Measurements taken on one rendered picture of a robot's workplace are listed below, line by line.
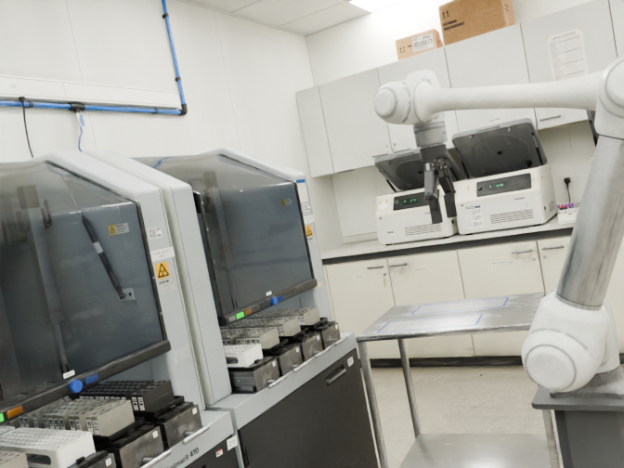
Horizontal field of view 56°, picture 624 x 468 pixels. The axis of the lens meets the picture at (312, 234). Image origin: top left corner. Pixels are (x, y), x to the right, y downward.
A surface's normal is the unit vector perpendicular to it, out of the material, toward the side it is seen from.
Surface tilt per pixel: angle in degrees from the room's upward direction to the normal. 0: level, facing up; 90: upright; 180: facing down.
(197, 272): 90
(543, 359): 100
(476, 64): 90
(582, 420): 90
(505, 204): 90
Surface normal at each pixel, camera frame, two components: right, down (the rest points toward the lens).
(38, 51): 0.85, -0.13
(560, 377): -0.65, 0.22
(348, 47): -0.50, 0.14
